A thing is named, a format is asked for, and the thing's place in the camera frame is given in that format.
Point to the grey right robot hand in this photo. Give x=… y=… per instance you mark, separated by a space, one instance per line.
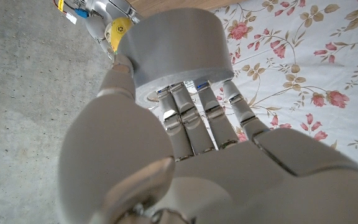
x=96 y=28

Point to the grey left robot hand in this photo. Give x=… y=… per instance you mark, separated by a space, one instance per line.
x=197 y=177

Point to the clear plastic bottle yellow label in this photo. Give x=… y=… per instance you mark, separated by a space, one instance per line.
x=118 y=29

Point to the grey duct tape roll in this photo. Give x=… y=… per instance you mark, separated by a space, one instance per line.
x=179 y=46

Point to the floral backdrop cloth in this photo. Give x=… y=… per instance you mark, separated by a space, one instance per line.
x=306 y=77

